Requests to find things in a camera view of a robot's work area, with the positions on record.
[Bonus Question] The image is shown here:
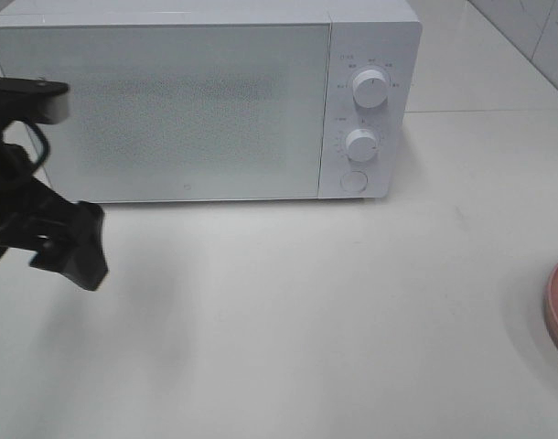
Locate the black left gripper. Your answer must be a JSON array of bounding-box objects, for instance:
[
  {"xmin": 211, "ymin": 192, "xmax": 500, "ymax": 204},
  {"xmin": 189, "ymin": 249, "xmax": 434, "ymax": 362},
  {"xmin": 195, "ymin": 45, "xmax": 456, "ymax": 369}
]
[{"xmin": 0, "ymin": 122, "xmax": 108, "ymax": 291}]

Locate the white microwave door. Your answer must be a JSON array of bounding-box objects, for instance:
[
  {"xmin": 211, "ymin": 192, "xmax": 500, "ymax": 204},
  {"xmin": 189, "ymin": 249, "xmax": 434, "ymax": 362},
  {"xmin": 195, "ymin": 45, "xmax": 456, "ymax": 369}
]
[{"xmin": 0, "ymin": 25, "xmax": 329, "ymax": 202}]

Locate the round door release button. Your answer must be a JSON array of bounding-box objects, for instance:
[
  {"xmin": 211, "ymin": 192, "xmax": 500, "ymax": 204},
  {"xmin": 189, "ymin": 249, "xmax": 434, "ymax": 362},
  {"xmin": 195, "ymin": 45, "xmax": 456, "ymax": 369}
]
[{"xmin": 340, "ymin": 171, "xmax": 368, "ymax": 193}]

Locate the white timer knob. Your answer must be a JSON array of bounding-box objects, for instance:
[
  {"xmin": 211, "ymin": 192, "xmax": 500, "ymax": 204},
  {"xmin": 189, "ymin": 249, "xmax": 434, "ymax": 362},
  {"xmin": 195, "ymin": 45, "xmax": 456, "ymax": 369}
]
[{"xmin": 345, "ymin": 129, "xmax": 379, "ymax": 163}]

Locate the white microwave oven body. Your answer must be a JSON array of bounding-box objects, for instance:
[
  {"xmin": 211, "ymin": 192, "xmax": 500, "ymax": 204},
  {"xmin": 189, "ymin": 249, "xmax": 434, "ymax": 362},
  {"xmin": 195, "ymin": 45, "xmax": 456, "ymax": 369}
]
[{"xmin": 0, "ymin": 1, "xmax": 422, "ymax": 201}]

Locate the white upper power knob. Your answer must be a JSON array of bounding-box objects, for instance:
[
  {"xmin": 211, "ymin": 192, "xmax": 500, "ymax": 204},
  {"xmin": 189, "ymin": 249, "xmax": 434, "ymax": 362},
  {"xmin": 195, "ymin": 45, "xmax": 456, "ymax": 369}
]
[{"xmin": 351, "ymin": 66, "xmax": 390, "ymax": 109}]

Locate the black left camera cable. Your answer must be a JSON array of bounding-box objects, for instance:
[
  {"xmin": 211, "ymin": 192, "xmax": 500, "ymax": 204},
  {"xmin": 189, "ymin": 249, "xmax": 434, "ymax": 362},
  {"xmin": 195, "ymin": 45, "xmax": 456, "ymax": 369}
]
[{"xmin": 20, "ymin": 119, "xmax": 51, "ymax": 171}]

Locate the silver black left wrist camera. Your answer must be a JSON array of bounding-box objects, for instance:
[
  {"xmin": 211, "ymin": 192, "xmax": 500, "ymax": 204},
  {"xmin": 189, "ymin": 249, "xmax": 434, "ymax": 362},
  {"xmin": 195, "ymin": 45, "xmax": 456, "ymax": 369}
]
[{"xmin": 0, "ymin": 77, "xmax": 70, "ymax": 124}]

